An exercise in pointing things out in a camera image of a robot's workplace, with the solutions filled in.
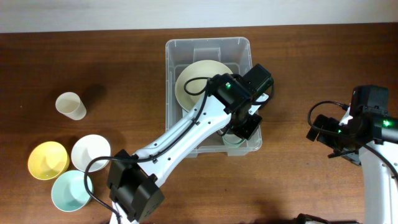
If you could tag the mint green plastic cup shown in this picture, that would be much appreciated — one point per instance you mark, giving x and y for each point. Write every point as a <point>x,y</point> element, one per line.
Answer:
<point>232,140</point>

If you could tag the cream white plastic cup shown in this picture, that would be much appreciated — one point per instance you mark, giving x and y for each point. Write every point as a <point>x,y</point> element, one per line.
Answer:
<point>70,105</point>

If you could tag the clear plastic storage container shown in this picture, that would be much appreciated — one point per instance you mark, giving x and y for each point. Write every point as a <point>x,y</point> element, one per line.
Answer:
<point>235,53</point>

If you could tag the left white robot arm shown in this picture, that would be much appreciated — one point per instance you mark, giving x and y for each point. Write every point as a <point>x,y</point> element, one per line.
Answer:
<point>228,104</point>

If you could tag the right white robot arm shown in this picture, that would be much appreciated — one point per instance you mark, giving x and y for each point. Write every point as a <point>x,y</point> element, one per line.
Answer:
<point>370,141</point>

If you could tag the white small bowl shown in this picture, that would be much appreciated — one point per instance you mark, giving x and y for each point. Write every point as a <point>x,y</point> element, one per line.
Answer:
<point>88,148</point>

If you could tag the yellow small bowl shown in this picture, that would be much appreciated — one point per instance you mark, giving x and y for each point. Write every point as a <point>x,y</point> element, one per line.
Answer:
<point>48,160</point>

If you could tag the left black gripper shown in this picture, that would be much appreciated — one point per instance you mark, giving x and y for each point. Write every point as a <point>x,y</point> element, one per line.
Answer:
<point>248,133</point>

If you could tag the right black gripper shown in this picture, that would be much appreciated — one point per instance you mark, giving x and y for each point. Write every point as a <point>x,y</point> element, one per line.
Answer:
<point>325,138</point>

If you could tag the mint green small bowl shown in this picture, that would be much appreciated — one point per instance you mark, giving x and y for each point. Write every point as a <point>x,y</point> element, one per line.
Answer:
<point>68,192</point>

